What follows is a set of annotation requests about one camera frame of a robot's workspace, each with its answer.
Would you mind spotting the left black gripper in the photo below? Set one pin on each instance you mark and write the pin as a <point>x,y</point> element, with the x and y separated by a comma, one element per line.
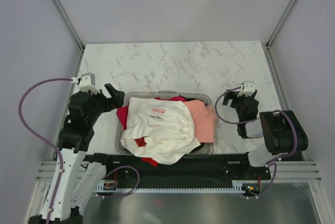
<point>116,95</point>

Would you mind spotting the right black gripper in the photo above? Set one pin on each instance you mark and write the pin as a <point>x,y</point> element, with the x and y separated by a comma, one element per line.
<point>233,95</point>

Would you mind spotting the white Coca-Cola t-shirt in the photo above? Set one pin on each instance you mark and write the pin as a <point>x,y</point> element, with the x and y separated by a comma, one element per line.
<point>159,132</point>

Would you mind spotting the grey plastic bin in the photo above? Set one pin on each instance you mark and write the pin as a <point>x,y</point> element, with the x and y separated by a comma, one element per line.
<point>163,127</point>

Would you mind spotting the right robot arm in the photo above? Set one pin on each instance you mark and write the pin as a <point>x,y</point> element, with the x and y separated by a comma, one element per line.
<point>282,133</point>

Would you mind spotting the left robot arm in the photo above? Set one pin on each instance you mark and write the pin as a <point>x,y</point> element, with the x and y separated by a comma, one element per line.
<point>68,194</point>

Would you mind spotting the red t-shirt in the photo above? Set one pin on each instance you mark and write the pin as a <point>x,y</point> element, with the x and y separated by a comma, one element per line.
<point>122,114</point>

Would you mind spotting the pink t-shirt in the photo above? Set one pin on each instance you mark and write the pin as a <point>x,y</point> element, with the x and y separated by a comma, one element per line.
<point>204,120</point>

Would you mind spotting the right aluminium frame post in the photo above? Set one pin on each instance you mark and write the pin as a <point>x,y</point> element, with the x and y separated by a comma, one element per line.
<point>288,9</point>

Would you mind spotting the aluminium frame post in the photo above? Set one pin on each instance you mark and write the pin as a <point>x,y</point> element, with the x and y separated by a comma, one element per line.
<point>288,9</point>
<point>62,12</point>

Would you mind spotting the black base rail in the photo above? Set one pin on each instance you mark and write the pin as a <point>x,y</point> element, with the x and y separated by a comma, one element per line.
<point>216,171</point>

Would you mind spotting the white slotted cable duct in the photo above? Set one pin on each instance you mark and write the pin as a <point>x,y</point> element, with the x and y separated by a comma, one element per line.
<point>236,188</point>

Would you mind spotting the left aluminium frame post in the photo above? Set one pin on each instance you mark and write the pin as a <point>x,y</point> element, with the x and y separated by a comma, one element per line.
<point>62,12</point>

